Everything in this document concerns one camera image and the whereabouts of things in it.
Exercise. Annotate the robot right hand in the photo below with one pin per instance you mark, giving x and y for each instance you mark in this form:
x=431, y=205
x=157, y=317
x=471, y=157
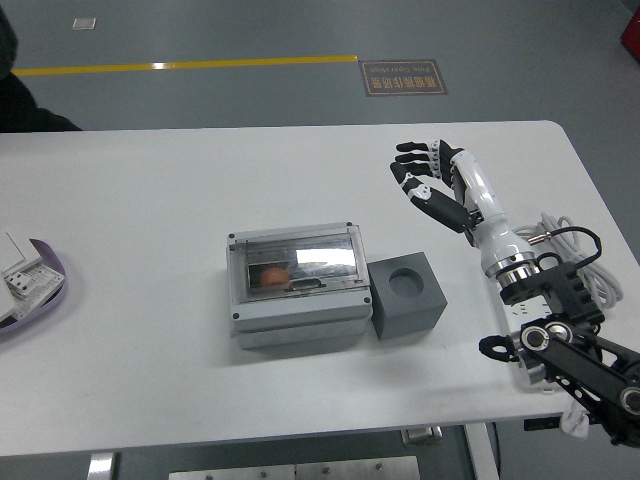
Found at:
x=487, y=200

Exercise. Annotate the grey electrical box with flap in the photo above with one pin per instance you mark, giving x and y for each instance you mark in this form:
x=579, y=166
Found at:
x=295, y=315

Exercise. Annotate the orange cylinder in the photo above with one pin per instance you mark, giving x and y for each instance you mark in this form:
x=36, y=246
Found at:
x=274, y=277

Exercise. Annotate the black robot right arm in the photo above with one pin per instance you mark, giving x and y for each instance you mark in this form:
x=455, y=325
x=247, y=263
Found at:
x=575, y=350

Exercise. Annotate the dark grey cube with hole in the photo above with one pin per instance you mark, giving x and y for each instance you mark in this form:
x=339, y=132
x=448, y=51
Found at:
x=410, y=315

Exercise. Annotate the brown floor sign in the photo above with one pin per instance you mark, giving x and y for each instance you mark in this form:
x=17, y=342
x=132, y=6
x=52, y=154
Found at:
x=404, y=78

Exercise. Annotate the red object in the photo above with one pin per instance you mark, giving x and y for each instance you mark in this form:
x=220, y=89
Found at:
x=631, y=30

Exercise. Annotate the white table leg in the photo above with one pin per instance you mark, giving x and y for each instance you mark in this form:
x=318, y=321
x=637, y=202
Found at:
x=101, y=465
x=481, y=455

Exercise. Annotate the yellow floor tape line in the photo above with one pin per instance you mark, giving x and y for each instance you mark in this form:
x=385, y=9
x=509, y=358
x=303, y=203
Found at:
x=200, y=64

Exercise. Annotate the metal plate under table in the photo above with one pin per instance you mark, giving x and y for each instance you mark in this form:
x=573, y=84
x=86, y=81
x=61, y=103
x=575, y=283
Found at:
x=300, y=470

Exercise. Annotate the purple tray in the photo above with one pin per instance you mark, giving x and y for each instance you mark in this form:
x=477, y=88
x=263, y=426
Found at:
x=54, y=256

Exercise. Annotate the small metal floor plate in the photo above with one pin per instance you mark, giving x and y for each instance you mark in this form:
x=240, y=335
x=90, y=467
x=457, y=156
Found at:
x=85, y=23

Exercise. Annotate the person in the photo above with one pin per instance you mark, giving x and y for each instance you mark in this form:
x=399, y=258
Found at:
x=20, y=107

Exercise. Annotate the white socket insert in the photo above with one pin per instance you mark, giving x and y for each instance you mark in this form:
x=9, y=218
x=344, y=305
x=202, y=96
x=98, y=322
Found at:
x=16, y=286

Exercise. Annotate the metal table bracket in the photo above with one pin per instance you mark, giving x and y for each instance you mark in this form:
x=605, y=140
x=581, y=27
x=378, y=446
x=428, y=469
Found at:
x=422, y=435

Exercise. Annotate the white switch frame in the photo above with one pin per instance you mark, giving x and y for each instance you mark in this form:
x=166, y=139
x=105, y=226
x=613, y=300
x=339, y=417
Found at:
x=47, y=282

